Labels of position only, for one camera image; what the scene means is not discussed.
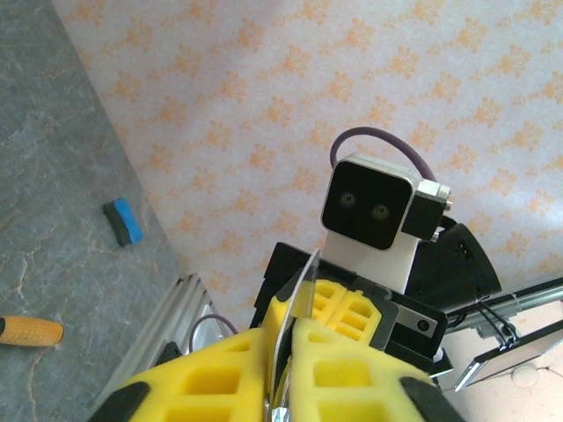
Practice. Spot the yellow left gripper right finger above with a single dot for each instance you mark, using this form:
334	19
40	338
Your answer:
352	387

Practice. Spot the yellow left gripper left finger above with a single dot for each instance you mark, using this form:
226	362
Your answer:
206	378

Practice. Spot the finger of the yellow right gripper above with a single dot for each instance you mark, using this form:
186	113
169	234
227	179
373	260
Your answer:
360	316
327	301

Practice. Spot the silver credit card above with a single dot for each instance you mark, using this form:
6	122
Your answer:
303	290

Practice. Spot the dark framed flat panel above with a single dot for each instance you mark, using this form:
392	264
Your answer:
514	356

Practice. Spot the blue and black block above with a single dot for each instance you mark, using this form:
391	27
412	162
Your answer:
129	220

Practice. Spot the orange pen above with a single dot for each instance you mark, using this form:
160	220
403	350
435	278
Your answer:
31	330

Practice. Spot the aluminium rail bed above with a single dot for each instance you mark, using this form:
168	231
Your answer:
176	307

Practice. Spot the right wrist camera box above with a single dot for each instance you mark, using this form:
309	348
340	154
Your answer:
365	202

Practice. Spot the aluminium frame post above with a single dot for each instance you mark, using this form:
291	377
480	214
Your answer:
528	303

